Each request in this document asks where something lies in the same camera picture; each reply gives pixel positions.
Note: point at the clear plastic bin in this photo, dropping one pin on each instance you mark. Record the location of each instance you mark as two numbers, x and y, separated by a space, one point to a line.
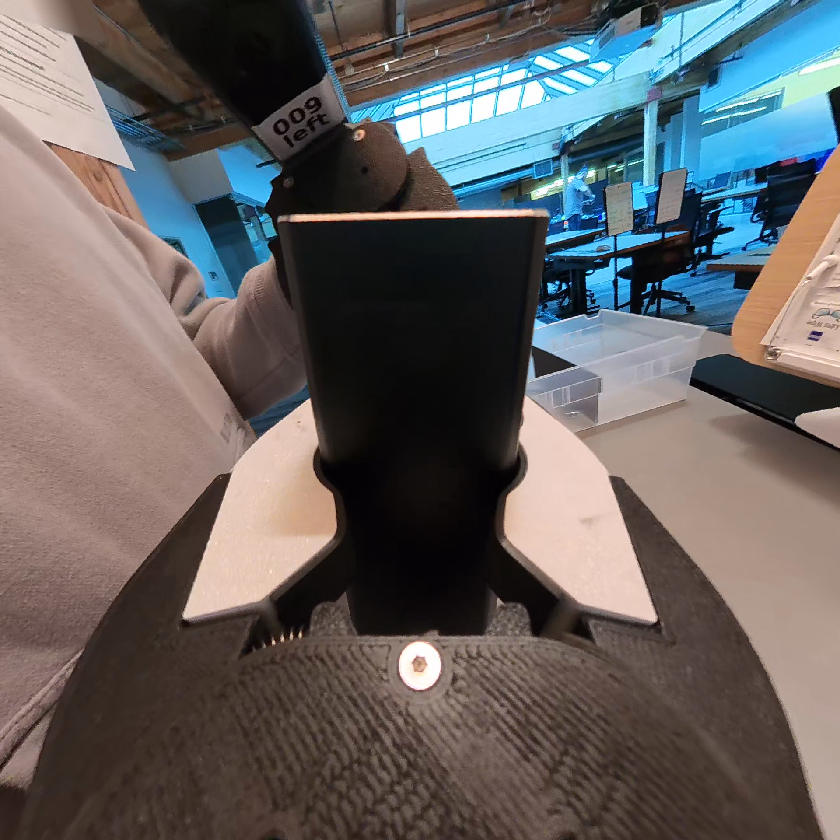
617 367

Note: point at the standing whiteboard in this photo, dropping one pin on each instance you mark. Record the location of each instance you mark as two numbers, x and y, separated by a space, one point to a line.
618 208
671 195

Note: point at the person's grey sweatshirt torso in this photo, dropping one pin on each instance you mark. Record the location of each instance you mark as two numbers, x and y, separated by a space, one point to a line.
98 367

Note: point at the cardboard box with paper label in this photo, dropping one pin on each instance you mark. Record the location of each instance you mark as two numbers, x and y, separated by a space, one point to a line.
781 262

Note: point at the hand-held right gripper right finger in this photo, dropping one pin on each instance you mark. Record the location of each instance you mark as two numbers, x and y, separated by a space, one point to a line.
571 525

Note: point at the long office desk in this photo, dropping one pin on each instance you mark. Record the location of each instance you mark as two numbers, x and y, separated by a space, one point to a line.
590 246

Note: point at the black office chair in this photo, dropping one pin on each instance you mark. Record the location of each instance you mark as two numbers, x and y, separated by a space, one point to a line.
656 272
784 193

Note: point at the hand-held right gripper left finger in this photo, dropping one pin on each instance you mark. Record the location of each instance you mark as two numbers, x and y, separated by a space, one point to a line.
262 525

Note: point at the person's left forearm grey sleeve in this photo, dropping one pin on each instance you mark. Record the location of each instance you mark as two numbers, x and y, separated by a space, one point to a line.
256 341

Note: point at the white paper sheet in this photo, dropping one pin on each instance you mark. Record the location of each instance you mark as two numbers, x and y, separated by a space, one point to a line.
46 85

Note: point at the black mat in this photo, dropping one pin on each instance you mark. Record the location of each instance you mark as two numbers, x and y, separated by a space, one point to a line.
748 384

